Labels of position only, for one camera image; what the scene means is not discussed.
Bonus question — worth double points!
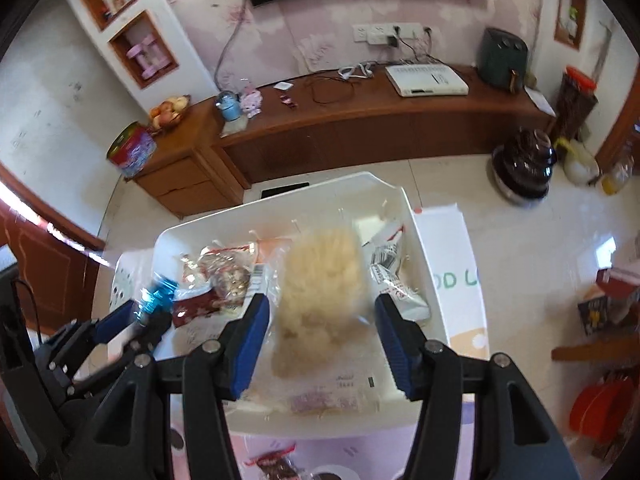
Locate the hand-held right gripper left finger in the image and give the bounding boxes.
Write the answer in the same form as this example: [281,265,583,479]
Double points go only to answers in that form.
[86,292,272,480]

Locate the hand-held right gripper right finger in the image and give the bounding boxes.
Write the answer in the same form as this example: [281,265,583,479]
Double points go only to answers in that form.
[374,292,583,480]

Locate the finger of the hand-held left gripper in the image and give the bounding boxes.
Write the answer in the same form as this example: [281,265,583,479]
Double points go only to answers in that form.
[47,301,146,361]
[70,310,173,401]

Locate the blue snack packet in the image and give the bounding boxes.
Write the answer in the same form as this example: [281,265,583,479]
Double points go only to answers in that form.
[132,272,180,326]

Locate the brown and white snack packet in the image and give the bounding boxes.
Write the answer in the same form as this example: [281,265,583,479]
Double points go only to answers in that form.
[171,294,218,330]

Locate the clear nut packet red label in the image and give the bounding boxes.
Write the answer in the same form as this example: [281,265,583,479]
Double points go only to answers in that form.
[197,242,258,306]

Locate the clear rice cracker packet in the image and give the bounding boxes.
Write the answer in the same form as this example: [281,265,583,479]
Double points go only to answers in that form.
[257,227,396,416]

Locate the white plastic storage bin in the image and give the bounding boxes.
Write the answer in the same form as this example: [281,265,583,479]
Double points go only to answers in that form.
[152,171,451,436]

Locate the grey and white snack packet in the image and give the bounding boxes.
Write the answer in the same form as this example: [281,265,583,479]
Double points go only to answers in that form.
[367,220,432,321]

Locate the red cracker packet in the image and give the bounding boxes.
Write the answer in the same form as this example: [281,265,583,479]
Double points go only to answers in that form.
[257,236,293,266]

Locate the dark red snack packet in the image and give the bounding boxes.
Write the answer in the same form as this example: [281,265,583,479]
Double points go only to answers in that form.
[252,452,303,480]

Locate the red round tin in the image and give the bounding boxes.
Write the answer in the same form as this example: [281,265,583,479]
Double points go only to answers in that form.
[106,121,158,178]

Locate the black and yellow box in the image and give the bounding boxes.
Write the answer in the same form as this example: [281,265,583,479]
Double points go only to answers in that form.
[577,295,618,337]

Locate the red plastic stool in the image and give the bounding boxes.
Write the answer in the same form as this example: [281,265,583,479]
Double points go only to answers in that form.
[569,372,638,448]

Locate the fruit bowl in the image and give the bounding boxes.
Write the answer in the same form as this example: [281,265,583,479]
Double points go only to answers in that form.
[148,94,192,133]

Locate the wooden television cabinet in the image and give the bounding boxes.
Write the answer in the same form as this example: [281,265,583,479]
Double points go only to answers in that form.
[132,62,558,221]

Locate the dark brown ceramic jar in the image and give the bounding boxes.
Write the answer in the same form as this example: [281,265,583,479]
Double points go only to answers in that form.
[491,127,558,206]

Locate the pink toy figure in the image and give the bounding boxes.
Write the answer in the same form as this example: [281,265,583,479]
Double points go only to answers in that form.
[239,80,263,118]

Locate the white plastic jug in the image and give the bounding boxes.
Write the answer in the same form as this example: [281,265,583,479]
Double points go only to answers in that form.
[554,137,601,186]

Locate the pink dumbbell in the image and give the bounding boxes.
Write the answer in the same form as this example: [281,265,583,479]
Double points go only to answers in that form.
[125,42,153,81]
[142,32,170,68]

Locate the white set-top box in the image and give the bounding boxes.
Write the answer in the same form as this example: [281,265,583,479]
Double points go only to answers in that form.
[384,62,470,97]

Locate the bottle of yellow liquid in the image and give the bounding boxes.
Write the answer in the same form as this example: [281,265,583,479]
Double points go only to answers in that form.
[600,142,636,196]

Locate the white paper sheet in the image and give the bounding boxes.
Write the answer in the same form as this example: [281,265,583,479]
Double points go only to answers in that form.
[522,86,557,117]

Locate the dark jar with red lid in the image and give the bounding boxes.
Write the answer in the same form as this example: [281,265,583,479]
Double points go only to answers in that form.
[555,65,599,143]

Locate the dark green air fryer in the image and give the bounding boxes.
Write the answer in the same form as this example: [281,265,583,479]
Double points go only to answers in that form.
[476,26,529,93]

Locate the black cable loop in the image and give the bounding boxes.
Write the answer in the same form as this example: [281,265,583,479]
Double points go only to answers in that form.
[310,72,356,103]

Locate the white charger cable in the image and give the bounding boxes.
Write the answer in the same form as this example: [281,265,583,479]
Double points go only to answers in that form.
[337,60,376,81]

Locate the black television cable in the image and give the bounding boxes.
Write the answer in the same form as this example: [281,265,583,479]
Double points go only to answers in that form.
[215,2,251,96]

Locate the white wall shelf unit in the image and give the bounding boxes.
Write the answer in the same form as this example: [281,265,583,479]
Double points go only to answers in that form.
[59,0,217,106]

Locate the white wall sockets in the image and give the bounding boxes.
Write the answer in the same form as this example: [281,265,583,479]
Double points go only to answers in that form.
[352,21,423,46]

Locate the wooden framed wall niche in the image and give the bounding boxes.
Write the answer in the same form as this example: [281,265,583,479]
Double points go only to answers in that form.
[552,0,589,52]

